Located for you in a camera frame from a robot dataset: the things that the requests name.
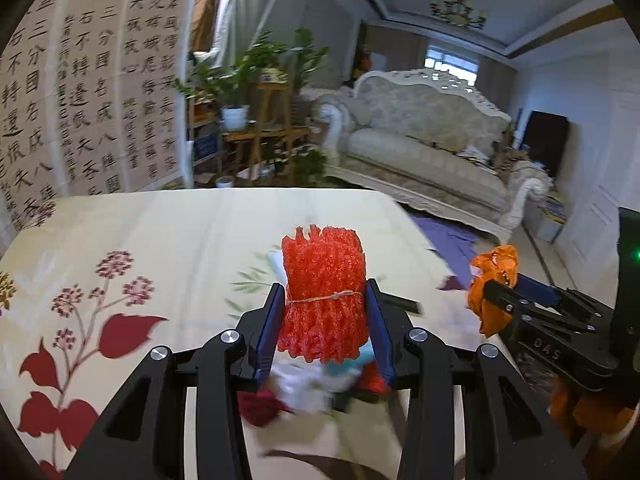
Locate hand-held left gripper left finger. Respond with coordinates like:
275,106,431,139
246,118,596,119
62,282,288,480

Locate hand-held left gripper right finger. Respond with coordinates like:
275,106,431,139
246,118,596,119
364,279,588,480

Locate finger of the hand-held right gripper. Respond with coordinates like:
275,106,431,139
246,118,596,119
482,279,591,341
515,272,617,322

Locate orange plastic bag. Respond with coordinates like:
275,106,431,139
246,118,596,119
467,245,521,338

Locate red foam net bundle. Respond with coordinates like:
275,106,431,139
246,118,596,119
276,224,368,366

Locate person's right forearm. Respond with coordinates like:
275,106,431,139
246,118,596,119
549,374,640,455

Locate teal wrapper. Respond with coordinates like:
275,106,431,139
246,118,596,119
325,345,375,379

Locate box with magazines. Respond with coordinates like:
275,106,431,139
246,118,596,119
524,194,569,244

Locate purple floor mat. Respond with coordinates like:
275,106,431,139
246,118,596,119
410,215,482,292

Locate dark red crumpled wrapper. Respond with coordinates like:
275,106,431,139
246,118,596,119
237,387,292,429

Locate white panelled door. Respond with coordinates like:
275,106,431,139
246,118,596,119
564,87,640,283

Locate floral tablecloth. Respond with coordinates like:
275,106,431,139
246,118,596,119
0,187,523,480

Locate black television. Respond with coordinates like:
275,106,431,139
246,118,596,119
522,110,571,179

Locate papers on sofa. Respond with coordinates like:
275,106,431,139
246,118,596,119
456,144,495,165

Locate low green plant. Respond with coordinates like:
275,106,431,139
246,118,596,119
291,149,329,187

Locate cream carved sofa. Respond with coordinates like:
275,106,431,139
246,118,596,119
312,69,551,246

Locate wooden plant stand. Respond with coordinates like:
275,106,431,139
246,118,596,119
220,80,312,182

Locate wooden shelf rack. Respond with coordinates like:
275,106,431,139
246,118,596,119
186,50,225,188

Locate potted plant in white pot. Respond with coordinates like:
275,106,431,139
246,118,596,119
175,30,283,132

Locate window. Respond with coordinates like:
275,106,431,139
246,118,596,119
425,45,481,83

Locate tall green plant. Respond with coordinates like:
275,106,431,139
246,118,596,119
280,27,331,98

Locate gold chandelier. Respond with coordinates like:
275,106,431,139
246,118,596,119
429,0,489,31

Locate white curtain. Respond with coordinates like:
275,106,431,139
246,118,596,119
212,0,303,68

